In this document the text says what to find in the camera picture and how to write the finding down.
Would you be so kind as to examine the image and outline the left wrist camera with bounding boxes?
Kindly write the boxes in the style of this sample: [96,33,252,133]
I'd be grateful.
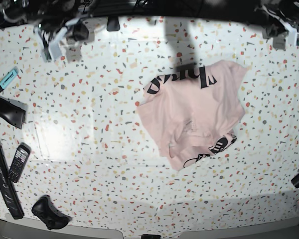
[287,31,299,46]

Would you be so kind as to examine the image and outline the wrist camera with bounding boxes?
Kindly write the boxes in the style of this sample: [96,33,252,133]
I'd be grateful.
[41,44,62,62]
[287,31,299,46]

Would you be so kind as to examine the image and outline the black game controller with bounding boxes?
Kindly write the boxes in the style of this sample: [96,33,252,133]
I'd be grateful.
[31,195,72,230]

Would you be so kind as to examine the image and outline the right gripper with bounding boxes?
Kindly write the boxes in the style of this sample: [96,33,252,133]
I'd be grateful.
[34,17,89,54]

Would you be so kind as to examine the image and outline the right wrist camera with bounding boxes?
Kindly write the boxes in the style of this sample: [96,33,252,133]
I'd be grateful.
[41,44,62,62]

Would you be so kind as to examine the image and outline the turquoise highlighter marker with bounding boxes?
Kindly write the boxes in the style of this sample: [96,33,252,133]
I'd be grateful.
[0,67,18,93]

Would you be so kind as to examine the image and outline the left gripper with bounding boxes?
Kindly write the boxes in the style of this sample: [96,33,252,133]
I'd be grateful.
[262,9,298,41]

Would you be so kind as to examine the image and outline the black handheld device left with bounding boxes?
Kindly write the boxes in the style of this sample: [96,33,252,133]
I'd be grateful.
[0,96,28,129]

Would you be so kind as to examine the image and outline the black box bottom edge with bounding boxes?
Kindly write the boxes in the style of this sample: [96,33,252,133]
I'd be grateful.
[141,234,161,239]

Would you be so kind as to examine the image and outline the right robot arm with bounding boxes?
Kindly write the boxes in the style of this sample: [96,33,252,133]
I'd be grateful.
[0,0,89,61]

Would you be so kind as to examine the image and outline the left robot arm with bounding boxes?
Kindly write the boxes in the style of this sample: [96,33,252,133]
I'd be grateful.
[255,0,299,46]

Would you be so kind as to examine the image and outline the long black wrapped bar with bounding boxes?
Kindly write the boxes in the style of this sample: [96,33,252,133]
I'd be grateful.
[0,143,24,220]

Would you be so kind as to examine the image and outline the pink T-shirt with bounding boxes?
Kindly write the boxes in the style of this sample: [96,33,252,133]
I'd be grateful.
[137,60,247,170]

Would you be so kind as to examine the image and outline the grey stand foot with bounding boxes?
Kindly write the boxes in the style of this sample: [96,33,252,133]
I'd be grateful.
[106,16,120,32]

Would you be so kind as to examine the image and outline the black remote control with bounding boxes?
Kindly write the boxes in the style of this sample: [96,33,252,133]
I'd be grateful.
[8,142,31,183]

